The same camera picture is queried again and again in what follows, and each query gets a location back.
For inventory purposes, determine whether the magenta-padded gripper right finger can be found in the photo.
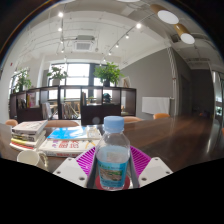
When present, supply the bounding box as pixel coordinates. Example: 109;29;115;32
128;145;174;190

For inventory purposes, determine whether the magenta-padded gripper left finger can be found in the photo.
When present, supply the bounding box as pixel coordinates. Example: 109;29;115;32
52;148;99;190

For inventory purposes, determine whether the clear blue-capped water bottle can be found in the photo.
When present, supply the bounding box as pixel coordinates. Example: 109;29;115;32
95;115;131;191

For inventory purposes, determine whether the large blue white cover book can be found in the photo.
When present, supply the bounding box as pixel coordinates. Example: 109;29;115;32
38;125;103;158

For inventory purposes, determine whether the cream round cup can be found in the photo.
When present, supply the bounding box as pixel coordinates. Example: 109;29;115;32
16;149;50;172

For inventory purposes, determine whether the stack of books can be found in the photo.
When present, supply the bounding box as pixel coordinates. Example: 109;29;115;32
8;119;49;152

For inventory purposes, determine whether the dark open shelf unit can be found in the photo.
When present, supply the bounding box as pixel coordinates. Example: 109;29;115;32
8;85;138;126

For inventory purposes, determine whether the potted green plant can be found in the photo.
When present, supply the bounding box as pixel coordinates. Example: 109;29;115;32
46;65;69;86
12;67;33;93

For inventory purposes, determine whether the large bushy potted plant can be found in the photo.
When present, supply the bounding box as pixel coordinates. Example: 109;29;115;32
92;61;125;88

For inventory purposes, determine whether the white ceiling air conditioner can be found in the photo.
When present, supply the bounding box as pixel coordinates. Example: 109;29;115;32
73;34;96;52

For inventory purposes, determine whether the group of ceiling lights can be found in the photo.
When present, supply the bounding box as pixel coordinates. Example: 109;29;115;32
55;0;196;64

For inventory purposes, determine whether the white wall board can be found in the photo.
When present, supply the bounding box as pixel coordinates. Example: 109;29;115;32
141;96;171;116

